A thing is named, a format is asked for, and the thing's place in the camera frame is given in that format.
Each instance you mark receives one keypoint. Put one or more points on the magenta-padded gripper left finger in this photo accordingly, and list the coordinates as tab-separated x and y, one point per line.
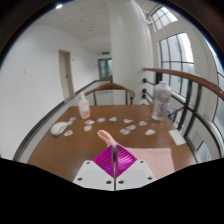
96	173

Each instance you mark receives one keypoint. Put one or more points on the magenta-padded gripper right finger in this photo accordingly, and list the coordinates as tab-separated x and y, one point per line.
133	173

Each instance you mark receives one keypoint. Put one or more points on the pink towel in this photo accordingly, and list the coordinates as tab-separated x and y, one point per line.
153	161

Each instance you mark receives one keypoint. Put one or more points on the small white paper card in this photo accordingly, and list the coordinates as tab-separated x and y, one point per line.
127	121
150	132
142	123

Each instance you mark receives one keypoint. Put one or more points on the small pink paper card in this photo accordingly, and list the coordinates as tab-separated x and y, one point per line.
87	128
68	133
89	122
131	127

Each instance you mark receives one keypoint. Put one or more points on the white paper sheet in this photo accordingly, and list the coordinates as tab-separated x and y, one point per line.
177	137

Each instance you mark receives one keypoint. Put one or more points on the white computer mouse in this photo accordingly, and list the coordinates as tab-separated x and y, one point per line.
58	129

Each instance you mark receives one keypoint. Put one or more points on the white squeeze bottle orange label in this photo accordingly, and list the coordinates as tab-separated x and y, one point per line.
84	108

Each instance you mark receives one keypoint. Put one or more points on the clear plastic shaker bottle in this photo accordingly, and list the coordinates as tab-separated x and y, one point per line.
161	103

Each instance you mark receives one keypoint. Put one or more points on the wooden chair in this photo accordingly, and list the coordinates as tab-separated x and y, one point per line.
111	86

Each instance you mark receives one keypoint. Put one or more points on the beige door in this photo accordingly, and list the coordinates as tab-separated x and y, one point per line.
66	75

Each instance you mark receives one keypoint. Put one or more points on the glass double door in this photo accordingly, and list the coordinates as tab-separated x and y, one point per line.
105	69

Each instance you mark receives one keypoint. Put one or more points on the black railing wooden handrail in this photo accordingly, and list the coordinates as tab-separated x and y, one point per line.
196	81

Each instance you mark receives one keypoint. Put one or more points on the large black-framed window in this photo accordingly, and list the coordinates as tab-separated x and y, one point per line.
220	100

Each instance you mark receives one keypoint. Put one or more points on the green exit sign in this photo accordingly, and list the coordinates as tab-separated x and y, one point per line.
105	52

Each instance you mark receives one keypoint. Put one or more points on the tall black-framed window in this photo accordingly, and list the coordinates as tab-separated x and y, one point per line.
176	60

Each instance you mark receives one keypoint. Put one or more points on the small upper window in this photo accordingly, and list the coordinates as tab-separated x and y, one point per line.
163	17

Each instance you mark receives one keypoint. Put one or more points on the round ceiling light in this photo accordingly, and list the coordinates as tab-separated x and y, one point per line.
59	6

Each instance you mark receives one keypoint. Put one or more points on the white security camera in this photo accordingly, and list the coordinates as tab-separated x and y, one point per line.
148	20
146	13

